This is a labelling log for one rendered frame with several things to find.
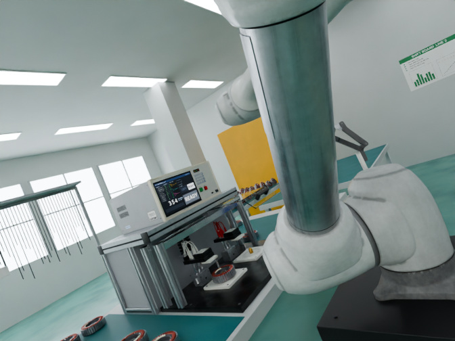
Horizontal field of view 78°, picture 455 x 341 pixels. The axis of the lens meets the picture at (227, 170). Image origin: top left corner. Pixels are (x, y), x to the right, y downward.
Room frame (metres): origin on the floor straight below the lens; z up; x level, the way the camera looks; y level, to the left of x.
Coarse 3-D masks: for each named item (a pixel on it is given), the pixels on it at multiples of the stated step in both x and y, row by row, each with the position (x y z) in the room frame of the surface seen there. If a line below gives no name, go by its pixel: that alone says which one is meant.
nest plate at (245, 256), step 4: (248, 248) 1.53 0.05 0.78; (252, 248) 1.51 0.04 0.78; (256, 248) 1.48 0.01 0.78; (260, 248) 1.45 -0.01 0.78; (244, 252) 1.49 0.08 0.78; (248, 252) 1.46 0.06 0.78; (256, 252) 1.41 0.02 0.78; (260, 252) 1.39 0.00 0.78; (240, 256) 1.45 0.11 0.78; (244, 256) 1.42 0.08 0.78; (248, 256) 1.40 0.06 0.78; (252, 256) 1.38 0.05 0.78; (256, 256) 1.36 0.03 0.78; (260, 256) 1.36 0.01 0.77; (236, 260) 1.41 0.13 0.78; (240, 260) 1.40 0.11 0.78; (244, 260) 1.38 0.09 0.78; (248, 260) 1.37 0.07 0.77; (252, 260) 1.36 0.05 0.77
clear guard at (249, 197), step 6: (246, 192) 1.60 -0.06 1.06; (252, 192) 1.49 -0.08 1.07; (258, 192) 1.46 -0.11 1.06; (270, 192) 1.50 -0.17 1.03; (234, 198) 1.54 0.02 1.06; (240, 198) 1.43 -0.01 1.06; (246, 198) 1.38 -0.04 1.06; (252, 198) 1.39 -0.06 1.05; (264, 198) 1.42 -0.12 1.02; (222, 204) 1.49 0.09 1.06; (228, 204) 1.41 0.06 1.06; (252, 204) 1.34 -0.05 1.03; (258, 204) 1.35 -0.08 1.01
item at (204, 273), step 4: (204, 268) 1.36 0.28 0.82; (208, 268) 1.35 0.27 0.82; (200, 272) 1.32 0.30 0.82; (204, 272) 1.33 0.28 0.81; (208, 272) 1.34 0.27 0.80; (192, 276) 1.32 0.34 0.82; (196, 276) 1.30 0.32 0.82; (200, 276) 1.30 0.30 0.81; (204, 276) 1.32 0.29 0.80; (208, 276) 1.34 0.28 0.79; (200, 280) 1.29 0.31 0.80; (204, 280) 1.31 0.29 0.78; (208, 280) 1.33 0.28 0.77; (196, 284) 1.31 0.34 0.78; (200, 284) 1.30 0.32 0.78
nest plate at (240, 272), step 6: (240, 270) 1.26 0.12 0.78; (246, 270) 1.26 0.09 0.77; (234, 276) 1.22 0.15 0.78; (240, 276) 1.22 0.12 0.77; (210, 282) 1.27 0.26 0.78; (228, 282) 1.18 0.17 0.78; (234, 282) 1.18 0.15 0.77; (204, 288) 1.23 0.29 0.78; (210, 288) 1.21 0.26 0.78; (216, 288) 1.19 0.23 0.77; (222, 288) 1.17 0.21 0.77; (228, 288) 1.15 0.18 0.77
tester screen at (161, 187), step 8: (184, 176) 1.43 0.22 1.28; (160, 184) 1.30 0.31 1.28; (168, 184) 1.33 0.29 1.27; (176, 184) 1.37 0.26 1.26; (184, 184) 1.41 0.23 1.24; (160, 192) 1.29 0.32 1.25; (168, 192) 1.32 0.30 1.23; (176, 192) 1.36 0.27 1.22; (184, 192) 1.40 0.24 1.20; (160, 200) 1.27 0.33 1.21; (168, 200) 1.31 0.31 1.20; (184, 200) 1.38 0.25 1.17; (176, 208) 1.33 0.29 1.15
